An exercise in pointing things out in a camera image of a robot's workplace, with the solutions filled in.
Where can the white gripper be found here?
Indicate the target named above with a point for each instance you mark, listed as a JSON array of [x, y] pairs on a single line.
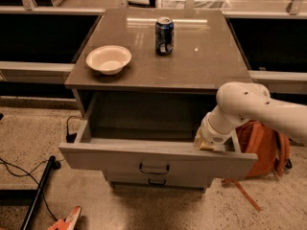
[[213, 134]]

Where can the grey top drawer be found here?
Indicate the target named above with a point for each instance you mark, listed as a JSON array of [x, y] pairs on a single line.
[[134, 132]]

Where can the grey drawer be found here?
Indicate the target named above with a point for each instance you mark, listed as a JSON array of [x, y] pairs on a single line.
[[134, 132], [182, 180]]

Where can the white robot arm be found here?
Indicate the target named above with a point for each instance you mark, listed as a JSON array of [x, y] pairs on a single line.
[[238, 103]]

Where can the grey drawer cabinet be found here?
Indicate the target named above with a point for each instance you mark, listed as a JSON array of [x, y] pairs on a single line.
[[205, 56]]

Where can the grey bottom drawer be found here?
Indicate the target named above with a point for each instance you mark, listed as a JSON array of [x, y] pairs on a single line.
[[182, 180]]

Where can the orange backpack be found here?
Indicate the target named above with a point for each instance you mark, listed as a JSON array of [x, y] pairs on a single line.
[[271, 147]]

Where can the blue soda can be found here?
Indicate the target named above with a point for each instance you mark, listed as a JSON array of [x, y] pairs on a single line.
[[164, 36]]

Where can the white paper bowl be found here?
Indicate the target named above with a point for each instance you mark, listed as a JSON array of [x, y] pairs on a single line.
[[108, 60]]

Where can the black power adapter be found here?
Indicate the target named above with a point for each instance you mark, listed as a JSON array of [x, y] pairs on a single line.
[[70, 138]]

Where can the black metal stand leg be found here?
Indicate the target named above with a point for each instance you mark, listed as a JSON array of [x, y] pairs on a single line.
[[38, 192]]

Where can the grey metal railing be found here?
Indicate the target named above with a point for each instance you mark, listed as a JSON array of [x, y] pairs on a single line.
[[276, 81]]

